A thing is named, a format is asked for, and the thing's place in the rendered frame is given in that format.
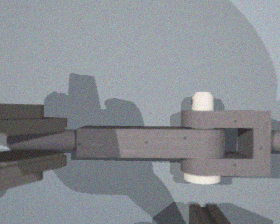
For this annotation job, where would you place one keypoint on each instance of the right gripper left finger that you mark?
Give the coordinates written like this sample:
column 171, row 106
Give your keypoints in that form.
column 198, row 215

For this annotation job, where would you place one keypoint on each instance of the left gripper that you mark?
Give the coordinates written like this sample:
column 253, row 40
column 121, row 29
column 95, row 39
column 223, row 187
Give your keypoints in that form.
column 20, row 167

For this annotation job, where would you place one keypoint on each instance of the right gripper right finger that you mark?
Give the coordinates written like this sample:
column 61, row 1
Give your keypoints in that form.
column 215, row 214

